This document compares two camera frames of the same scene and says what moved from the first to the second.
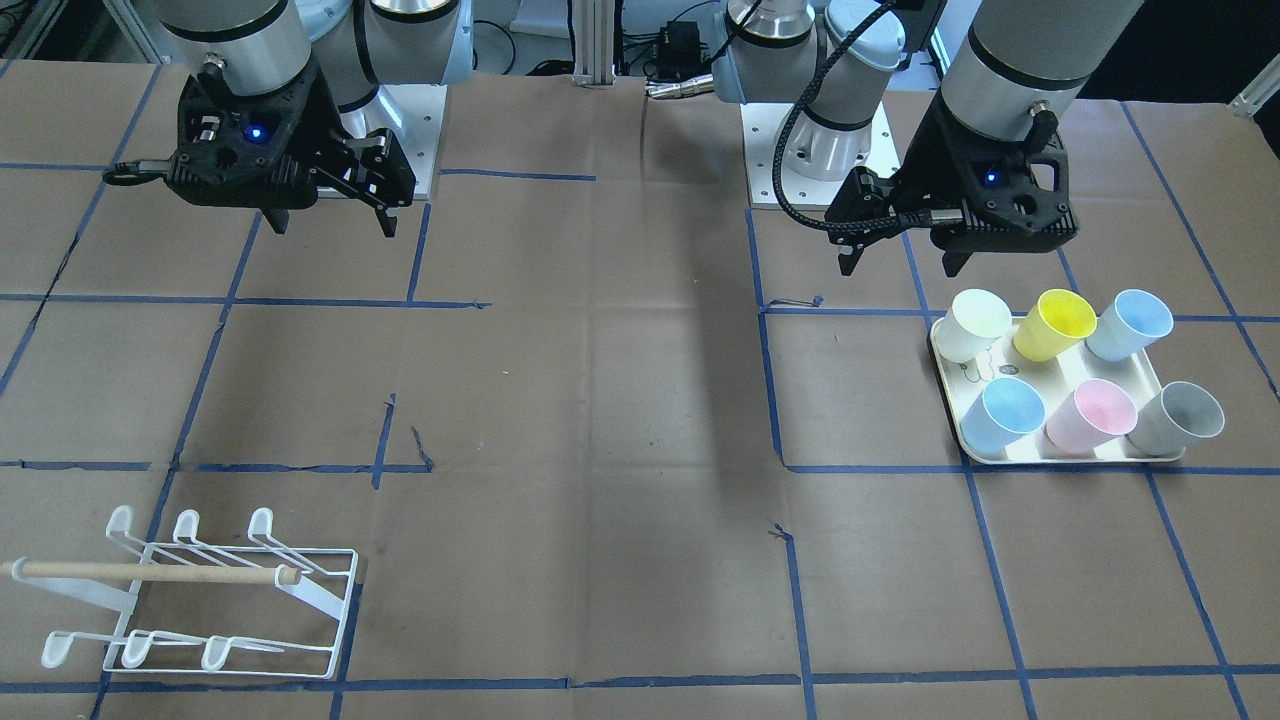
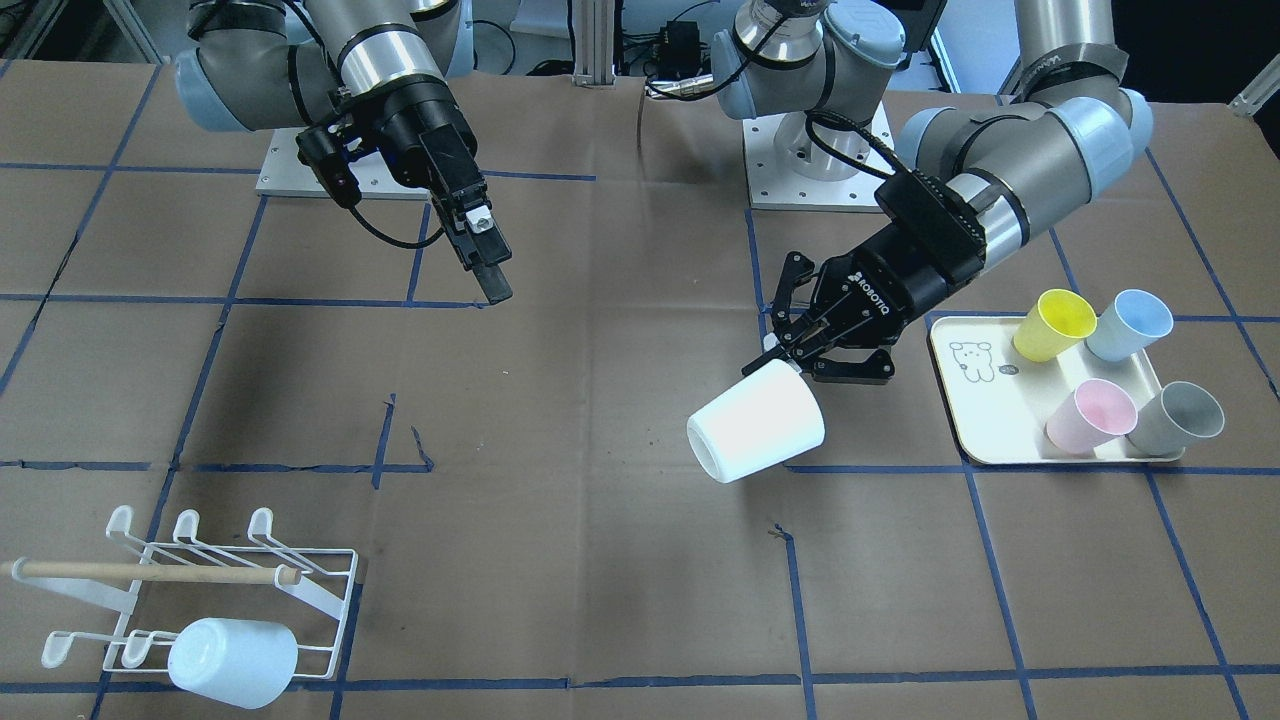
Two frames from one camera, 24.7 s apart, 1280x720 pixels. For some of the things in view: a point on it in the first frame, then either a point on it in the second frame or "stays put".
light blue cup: [1008, 409] -> [242, 663]
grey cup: [1166, 423] stays put
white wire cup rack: [247, 608] stays put
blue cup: [1134, 320] stays put
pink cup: [1095, 412] stays put
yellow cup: [1056, 321] stays put
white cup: [975, 320] -> [768, 418]
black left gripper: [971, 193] -> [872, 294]
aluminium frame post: [594, 42] stays put
